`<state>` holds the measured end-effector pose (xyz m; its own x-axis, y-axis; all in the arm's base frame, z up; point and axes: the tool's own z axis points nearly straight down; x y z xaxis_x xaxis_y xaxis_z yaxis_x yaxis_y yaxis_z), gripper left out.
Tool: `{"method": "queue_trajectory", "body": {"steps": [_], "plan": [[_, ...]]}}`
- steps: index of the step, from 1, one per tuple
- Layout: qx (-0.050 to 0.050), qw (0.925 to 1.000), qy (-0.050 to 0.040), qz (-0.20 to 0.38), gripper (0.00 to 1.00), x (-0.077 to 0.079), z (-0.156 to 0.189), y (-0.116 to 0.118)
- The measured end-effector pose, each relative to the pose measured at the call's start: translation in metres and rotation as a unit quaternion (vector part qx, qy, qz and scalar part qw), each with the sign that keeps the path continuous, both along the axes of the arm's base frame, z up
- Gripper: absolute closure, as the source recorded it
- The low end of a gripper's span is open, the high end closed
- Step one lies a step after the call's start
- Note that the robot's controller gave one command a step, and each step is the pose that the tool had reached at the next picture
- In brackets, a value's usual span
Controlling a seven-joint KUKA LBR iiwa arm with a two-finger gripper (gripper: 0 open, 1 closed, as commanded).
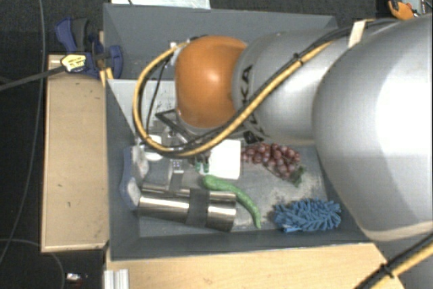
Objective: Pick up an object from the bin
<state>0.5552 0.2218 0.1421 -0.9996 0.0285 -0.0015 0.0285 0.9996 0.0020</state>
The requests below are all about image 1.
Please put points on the white box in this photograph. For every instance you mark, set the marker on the white box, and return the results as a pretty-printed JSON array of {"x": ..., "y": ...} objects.
[{"x": 226, "y": 159}]

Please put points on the clear blue plastic packet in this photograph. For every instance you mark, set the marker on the clear blue plastic packet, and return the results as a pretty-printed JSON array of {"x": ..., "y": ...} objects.
[{"x": 130, "y": 179}]

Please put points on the blue fluffy cloth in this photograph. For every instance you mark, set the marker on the blue fluffy cloth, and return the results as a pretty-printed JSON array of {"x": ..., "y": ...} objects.
[{"x": 308, "y": 215}]

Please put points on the white cup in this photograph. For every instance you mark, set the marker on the white cup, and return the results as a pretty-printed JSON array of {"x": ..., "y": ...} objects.
[{"x": 154, "y": 140}]

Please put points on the pale wood board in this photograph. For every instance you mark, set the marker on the pale wood board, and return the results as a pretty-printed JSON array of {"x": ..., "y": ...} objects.
[{"x": 76, "y": 159}]

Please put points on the green toy chili pepper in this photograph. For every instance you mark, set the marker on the green toy chili pepper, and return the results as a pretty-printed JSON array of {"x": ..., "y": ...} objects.
[{"x": 243, "y": 198}]

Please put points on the steel cylinder with black band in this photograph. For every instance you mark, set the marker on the steel cylinder with black band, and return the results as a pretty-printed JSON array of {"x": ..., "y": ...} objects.
[{"x": 162, "y": 208}]

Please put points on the grey metal bin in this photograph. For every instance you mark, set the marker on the grey metal bin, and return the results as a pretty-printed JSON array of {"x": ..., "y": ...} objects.
[{"x": 142, "y": 30}]

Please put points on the purple toy grape bunch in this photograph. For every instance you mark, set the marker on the purple toy grape bunch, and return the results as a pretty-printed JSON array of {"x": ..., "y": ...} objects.
[{"x": 274, "y": 155}]

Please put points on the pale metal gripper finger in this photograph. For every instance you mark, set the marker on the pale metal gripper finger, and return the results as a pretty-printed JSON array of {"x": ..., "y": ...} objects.
[
  {"x": 159, "y": 176},
  {"x": 177, "y": 179}
]

